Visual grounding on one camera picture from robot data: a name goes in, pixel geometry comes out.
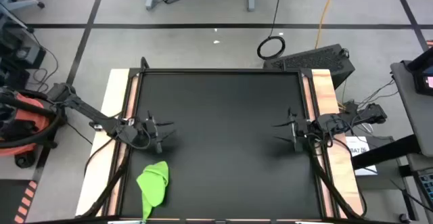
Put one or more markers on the black equipment box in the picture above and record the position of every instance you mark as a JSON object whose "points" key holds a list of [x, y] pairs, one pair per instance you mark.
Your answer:
{"points": [[27, 56]]}

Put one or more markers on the black orange striped mat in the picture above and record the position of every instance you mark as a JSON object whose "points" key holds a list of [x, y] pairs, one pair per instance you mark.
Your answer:
{"points": [[13, 200]]}

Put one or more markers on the black monitor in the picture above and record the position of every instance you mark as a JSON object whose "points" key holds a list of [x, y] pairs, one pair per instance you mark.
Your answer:
{"points": [[424, 71]]}

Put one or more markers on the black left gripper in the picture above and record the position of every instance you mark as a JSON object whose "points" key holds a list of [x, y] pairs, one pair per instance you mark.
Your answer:
{"points": [[152, 132]]}

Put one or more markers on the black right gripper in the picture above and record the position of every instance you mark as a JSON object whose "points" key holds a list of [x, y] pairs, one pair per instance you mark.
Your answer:
{"points": [[297, 129]]}

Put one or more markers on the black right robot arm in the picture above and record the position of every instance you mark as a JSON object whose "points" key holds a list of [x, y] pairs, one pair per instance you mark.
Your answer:
{"points": [[358, 115]]}

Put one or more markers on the grey side table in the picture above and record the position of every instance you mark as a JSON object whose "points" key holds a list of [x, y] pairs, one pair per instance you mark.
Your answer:
{"points": [[416, 109]]}

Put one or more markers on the black keypad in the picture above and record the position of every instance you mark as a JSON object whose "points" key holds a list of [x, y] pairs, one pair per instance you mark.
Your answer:
{"points": [[427, 186]]}

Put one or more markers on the white printed box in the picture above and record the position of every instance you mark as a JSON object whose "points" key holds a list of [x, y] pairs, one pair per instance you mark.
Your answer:
{"points": [[362, 156]]}

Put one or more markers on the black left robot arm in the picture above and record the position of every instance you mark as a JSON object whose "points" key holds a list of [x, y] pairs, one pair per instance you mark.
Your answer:
{"points": [[84, 109]]}

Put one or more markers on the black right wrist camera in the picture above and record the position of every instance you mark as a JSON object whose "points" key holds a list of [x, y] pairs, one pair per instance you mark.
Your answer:
{"points": [[302, 126]]}

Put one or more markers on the red vacuum cleaner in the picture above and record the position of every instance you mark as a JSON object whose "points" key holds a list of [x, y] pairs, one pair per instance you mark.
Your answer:
{"points": [[23, 122]]}

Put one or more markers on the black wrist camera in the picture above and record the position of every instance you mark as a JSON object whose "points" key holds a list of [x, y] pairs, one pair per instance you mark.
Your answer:
{"points": [[302, 126], [149, 127]]}

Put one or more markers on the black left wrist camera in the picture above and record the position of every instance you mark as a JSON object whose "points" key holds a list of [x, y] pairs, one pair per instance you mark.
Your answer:
{"points": [[149, 127]]}

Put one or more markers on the green microfibre towel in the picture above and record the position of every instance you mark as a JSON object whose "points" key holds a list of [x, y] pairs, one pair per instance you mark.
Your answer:
{"points": [[154, 183]]}

